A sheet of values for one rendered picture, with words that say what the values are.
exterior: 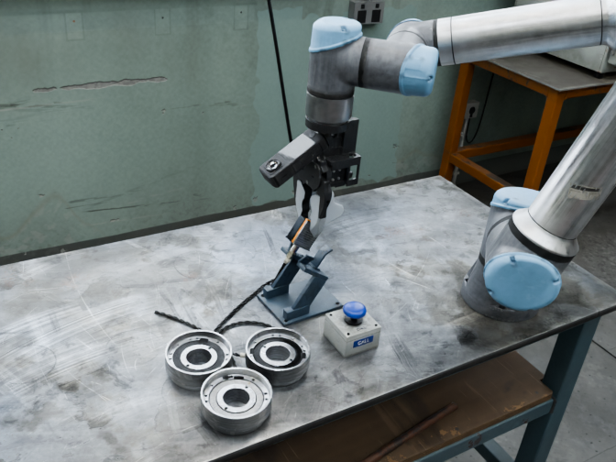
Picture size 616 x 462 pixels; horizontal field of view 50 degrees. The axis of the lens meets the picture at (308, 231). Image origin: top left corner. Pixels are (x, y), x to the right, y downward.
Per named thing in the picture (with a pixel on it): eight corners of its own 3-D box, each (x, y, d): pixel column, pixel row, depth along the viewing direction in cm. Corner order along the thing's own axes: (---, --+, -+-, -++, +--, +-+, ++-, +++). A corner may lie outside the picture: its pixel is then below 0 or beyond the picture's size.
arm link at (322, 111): (324, 103, 100) (295, 85, 106) (321, 131, 103) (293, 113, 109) (363, 96, 104) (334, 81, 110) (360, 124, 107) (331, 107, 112)
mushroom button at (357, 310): (348, 339, 113) (351, 315, 110) (335, 325, 115) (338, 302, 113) (368, 333, 114) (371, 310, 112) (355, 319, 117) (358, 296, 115)
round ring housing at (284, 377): (310, 348, 114) (312, 329, 112) (307, 392, 105) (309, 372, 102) (248, 343, 114) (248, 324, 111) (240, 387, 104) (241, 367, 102)
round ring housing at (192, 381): (225, 397, 102) (226, 377, 100) (158, 390, 102) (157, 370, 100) (236, 352, 111) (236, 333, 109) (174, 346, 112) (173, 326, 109)
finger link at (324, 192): (331, 220, 111) (333, 170, 107) (324, 222, 110) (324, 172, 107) (315, 210, 115) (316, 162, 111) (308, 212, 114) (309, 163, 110)
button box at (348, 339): (344, 358, 112) (347, 335, 109) (323, 334, 117) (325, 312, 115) (383, 345, 116) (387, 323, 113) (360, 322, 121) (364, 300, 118)
